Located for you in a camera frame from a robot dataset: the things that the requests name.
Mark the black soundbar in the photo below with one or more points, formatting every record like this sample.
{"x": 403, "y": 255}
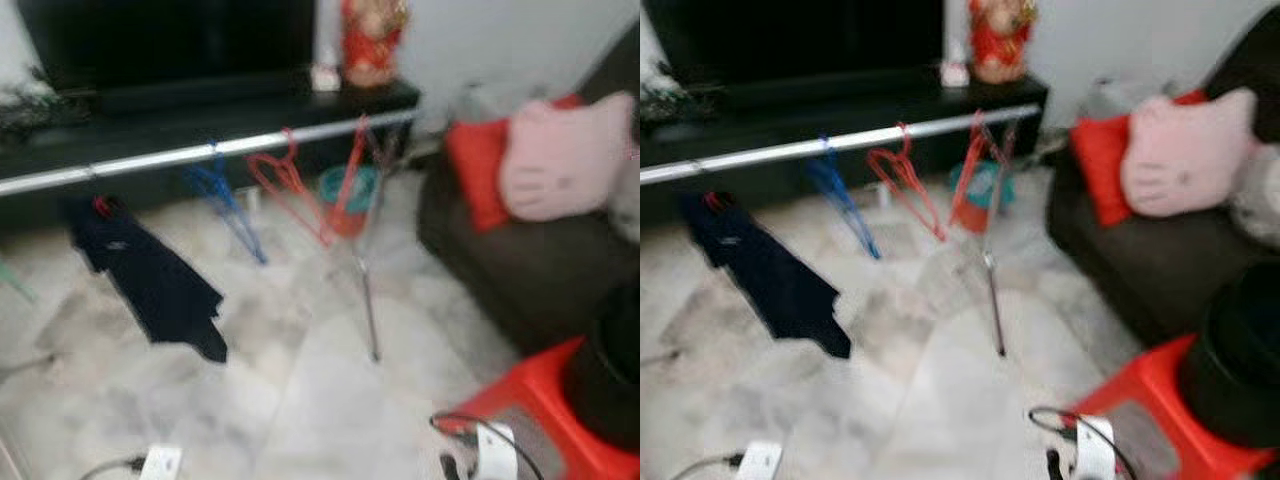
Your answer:
{"x": 200, "y": 92}
{"x": 830, "y": 88}

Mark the red cushion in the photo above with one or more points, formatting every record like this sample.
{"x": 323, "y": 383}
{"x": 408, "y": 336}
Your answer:
{"x": 475, "y": 170}
{"x": 1100, "y": 165}

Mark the pink cat face cushion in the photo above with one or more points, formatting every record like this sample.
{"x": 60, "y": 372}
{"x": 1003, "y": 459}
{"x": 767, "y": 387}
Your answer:
{"x": 565, "y": 160}
{"x": 1185, "y": 155}

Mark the round white plush toy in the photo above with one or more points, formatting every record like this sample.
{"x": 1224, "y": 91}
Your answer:
{"x": 1258, "y": 195}
{"x": 627, "y": 195}

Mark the orange bucket teal bag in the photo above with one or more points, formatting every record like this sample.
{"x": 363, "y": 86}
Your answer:
{"x": 975, "y": 215}
{"x": 350, "y": 222}

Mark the blue plastic hanger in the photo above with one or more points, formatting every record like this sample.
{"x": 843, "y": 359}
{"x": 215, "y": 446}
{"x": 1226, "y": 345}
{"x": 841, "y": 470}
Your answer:
{"x": 222, "y": 190}
{"x": 840, "y": 190}

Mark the navy polo shirt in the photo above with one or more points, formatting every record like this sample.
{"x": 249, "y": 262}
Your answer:
{"x": 150, "y": 280}
{"x": 770, "y": 280}

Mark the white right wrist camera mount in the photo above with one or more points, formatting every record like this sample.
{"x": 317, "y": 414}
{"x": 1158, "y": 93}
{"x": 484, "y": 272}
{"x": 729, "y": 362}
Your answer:
{"x": 1095, "y": 450}
{"x": 497, "y": 452}

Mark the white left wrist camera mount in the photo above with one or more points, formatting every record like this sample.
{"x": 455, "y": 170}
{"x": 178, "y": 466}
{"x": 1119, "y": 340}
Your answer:
{"x": 160, "y": 465}
{"x": 758, "y": 463}

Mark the silver metal clothes rack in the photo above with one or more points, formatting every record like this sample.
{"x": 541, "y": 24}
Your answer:
{"x": 150, "y": 158}
{"x": 780, "y": 151}

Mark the dark brown sofa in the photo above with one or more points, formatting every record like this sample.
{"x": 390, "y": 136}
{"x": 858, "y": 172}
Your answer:
{"x": 520, "y": 270}
{"x": 1130, "y": 260}

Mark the black television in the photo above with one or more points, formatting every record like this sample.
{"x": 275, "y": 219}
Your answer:
{"x": 160, "y": 40}
{"x": 790, "y": 35}

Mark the red robed statue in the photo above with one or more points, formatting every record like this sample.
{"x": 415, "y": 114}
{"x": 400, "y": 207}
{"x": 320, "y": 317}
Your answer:
{"x": 370, "y": 45}
{"x": 1000, "y": 45}

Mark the white tissue box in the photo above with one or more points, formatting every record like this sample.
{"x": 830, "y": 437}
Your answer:
{"x": 953, "y": 75}
{"x": 325, "y": 78}

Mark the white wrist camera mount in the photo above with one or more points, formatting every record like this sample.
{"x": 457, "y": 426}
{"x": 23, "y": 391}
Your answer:
{"x": 160, "y": 465}
{"x": 758, "y": 463}
{"x": 1095, "y": 450}
{"x": 497, "y": 452}

